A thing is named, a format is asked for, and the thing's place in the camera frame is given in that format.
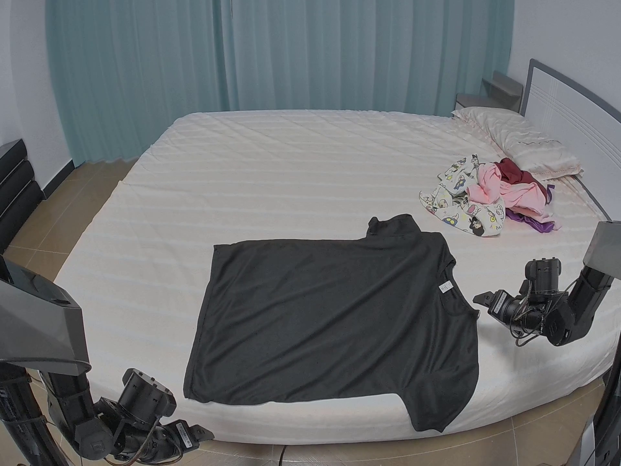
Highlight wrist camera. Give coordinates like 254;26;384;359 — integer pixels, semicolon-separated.
523;258;564;296
118;368;177;420

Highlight grey bedside table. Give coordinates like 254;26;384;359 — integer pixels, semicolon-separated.
455;70;525;114

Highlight cream pillow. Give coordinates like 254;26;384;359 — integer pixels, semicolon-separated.
451;106;585;182

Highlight blue-green curtain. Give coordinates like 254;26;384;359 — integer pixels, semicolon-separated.
222;0;516;117
46;0;234;168

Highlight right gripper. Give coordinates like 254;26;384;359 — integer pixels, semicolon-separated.
473;290;528;330

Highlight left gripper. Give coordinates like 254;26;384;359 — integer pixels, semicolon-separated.
125;419;215;463

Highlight black T-shirt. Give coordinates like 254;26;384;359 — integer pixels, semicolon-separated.
183;215;481;434

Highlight bed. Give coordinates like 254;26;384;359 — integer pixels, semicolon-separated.
52;58;621;445

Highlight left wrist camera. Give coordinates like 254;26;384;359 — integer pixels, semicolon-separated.
118;368;177;420

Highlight black chest of drawers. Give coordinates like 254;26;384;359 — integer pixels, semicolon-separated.
0;138;47;256

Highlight pile of clothes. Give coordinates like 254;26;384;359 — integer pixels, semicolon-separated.
419;153;561;239

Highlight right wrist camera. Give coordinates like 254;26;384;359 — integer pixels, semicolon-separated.
523;258;564;296

